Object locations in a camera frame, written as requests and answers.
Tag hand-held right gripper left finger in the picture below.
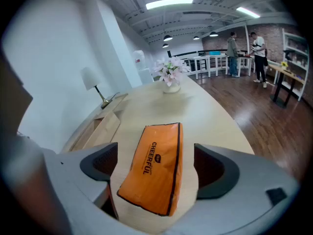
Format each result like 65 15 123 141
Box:
45 142 118 204

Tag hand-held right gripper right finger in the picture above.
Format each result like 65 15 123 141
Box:
194 143 301 220

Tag orange item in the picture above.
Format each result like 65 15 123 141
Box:
116 122 184 217

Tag wooden box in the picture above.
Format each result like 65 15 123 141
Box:
62 108 122 154

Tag white shade table lamp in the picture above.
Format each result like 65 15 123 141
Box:
80 67 113 110

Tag wooden table with black base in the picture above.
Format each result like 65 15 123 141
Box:
267 63 306 109

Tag white water dispenser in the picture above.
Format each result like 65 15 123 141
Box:
133 50 154 85

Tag pink flowers in white vase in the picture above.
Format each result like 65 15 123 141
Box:
151 56 192 94

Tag white table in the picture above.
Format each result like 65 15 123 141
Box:
209 54 229 78
236 54 255 77
187 55 211 81

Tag white shelf unit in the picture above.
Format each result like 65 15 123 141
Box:
281 28 310 102

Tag black railing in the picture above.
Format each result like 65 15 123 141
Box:
167 48 228 59

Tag long ceiling light panel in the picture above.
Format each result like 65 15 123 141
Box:
236 6 261 19
145 0 194 10

